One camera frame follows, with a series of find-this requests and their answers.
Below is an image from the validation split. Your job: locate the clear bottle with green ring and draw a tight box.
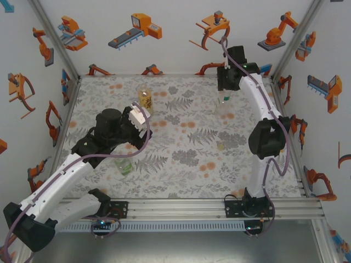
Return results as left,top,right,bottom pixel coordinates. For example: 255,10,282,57
215,92,234,116

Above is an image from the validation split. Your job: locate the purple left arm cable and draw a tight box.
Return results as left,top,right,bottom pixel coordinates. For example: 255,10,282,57
2,101,152,263

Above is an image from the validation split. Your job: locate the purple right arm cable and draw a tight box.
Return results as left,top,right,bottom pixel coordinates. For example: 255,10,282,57
219,35,291,239

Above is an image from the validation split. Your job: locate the aluminium frame post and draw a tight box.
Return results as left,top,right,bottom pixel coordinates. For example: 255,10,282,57
270,0,326,83
27,0,82,83

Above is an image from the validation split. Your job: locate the slotted grey cable tray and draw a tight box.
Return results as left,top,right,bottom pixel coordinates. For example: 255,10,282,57
56,220,264,233

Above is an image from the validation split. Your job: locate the yellow tea bottle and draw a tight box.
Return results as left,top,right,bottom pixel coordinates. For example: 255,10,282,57
137,84,155,116

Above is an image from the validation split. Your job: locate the aluminium frame bar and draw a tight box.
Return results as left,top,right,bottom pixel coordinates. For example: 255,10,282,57
52,78,82,165
312,219,338,263
79,73,220,79
270,79,309,197

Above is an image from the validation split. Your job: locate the clear bottle with green label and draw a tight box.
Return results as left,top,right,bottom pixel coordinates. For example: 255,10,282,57
114,157,134,176

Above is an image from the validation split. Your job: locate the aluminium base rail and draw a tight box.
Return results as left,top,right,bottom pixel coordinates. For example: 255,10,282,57
59,197,324,220

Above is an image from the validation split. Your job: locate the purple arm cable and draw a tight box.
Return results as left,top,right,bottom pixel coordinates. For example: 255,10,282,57
2,101,152,263
219,35,291,239

